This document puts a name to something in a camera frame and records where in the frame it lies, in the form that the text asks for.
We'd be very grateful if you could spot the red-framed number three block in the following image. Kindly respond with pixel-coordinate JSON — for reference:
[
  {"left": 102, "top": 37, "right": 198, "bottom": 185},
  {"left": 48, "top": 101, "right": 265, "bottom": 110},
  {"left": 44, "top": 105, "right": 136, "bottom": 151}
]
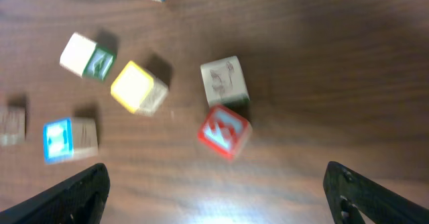
[{"left": 198, "top": 105, "right": 253, "bottom": 160}]

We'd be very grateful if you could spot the green N wooden block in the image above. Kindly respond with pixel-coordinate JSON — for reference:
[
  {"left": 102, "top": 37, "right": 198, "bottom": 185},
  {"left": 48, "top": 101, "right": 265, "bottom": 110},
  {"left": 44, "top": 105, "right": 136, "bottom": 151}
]
[{"left": 200, "top": 56, "right": 250, "bottom": 107}]

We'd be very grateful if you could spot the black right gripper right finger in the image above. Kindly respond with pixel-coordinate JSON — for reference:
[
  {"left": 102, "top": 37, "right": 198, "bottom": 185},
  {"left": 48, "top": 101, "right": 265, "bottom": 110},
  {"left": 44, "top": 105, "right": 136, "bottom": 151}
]
[{"left": 323, "top": 161, "right": 428, "bottom": 224}]

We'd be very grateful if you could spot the green Z block left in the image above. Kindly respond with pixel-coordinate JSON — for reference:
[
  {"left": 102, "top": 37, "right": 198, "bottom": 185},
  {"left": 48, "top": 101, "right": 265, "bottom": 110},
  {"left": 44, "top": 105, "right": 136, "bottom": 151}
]
[{"left": 59, "top": 32, "right": 116, "bottom": 81}]

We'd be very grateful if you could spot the blue-top umbrella block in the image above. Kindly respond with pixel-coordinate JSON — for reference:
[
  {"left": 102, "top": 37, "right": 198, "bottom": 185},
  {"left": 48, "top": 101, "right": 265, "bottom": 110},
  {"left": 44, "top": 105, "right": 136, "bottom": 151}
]
[{"left": 43, "top": 117, "right": 99, "bottom": 164}]

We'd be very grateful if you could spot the plain wooden picture block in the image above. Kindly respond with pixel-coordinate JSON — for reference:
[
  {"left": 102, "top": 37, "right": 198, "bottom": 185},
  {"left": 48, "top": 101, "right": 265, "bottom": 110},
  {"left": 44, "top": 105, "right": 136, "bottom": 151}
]
[{"left": 1, "top": 106, "right": 25, "bottom": 147}]

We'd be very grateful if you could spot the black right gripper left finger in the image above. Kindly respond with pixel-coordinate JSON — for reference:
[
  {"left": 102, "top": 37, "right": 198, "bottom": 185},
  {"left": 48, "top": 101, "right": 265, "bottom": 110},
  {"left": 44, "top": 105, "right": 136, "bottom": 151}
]
[{"left": 1, "top": 163, "right": 110, "bottom": 224}]

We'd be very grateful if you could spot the yellow-top wooden block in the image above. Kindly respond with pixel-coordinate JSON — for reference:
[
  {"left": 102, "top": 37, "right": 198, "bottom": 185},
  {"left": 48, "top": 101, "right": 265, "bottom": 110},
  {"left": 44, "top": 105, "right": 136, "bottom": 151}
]
[{"left": 111, "top": 61, "right": 169, "bottom": 116}]

